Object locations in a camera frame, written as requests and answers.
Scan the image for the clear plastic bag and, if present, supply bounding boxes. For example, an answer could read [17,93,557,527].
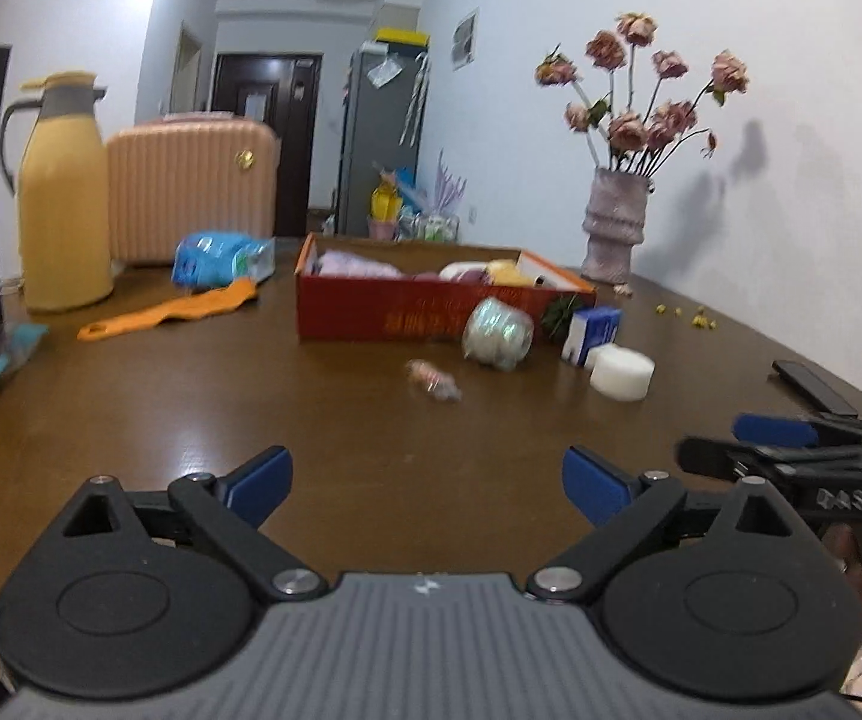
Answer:
[366,55,403,89]

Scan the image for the pink ribbed vase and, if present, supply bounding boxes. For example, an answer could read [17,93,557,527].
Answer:
[579,167,656,286]

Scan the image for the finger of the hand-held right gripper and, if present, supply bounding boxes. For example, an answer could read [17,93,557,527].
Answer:
[677,436,801,482]
[733,412,862,452]

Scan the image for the dark brown entrance door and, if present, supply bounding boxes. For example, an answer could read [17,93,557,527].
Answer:
[210,52,324,238]

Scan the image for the blue wipes packet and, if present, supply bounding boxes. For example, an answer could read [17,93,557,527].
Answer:
[171,230,277,290]

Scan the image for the peach ribbed suitcase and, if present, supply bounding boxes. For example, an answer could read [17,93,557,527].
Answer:
[106,115,283,268]

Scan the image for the white wall panel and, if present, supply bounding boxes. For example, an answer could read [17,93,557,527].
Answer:
[449,8,481,71]

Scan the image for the person's right hand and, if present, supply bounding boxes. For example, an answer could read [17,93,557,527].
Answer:
[823,525,862,642]

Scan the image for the white round container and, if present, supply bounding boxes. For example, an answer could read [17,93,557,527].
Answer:
[588,344,656,402]

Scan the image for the pink cloth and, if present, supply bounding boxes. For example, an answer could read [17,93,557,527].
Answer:
[315,249,405,279]

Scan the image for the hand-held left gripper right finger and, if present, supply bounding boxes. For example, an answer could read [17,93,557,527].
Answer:
[525,445,803,607]

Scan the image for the green leafy sprig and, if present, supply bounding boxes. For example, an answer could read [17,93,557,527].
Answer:
[540,295,583,340]

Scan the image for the dried pink rose bouquet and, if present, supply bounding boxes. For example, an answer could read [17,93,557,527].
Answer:
[534,11,750,178]

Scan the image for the black phone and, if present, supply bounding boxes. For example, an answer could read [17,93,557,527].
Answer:
[770,358,862,418]

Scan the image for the yellow white plush toy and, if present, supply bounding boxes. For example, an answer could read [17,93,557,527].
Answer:
[438,259,541,288]

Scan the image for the purple decorative sprigs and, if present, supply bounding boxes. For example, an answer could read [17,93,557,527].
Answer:
[429,152,470,217]

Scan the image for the yellow thermos jug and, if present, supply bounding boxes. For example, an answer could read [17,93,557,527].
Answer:
[0,71,116,314]

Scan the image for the scattered yellow flower bits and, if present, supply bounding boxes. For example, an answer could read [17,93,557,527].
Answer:
[654,303,720,332]

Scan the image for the red cardboard box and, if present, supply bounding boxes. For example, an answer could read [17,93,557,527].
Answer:
[294,233,598,347]

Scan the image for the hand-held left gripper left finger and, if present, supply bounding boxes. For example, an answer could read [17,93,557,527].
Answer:
[62,445,329,605]

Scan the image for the blue white small box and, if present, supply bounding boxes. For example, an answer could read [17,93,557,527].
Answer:
[560,305,624,368]

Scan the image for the yellow paper bag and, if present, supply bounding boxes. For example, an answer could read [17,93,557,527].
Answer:
[369,178,403,224]

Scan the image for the grey refrigerator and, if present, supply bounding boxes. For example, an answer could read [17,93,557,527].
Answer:
[336,49,426,238]

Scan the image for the wrapped candy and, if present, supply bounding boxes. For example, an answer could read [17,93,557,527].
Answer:
[405,359,464,403]

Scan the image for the interior door frame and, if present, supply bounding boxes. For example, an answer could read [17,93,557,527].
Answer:
[171,21,205,118]

